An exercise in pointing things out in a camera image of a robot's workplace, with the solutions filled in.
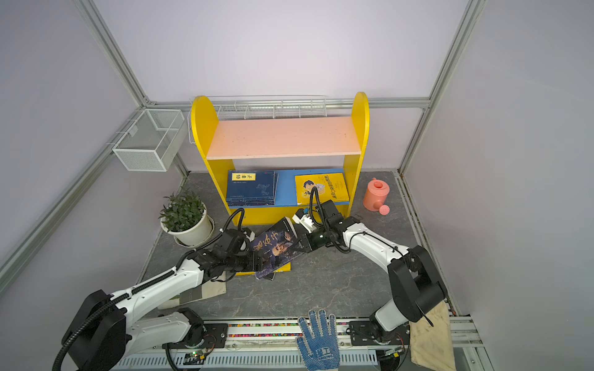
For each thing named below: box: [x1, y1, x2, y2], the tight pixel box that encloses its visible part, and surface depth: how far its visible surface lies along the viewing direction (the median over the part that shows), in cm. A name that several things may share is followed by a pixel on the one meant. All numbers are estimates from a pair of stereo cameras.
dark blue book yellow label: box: [225, 170, 279, 207], surface depth 91 cm
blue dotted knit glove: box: [296, 309, 340, 371], surface depth 74 cm
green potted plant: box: [157, 186, 206, 233], surface depth 86 cm
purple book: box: [252, 216, 304, 280], surface depth 84 cm
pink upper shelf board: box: [205, 115, 362, 160], surface depth 77 cm
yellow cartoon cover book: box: [294, 173, 350, 206], surface depth 96 cm
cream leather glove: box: [409, 300, 457, 371], surface depth 73 cm
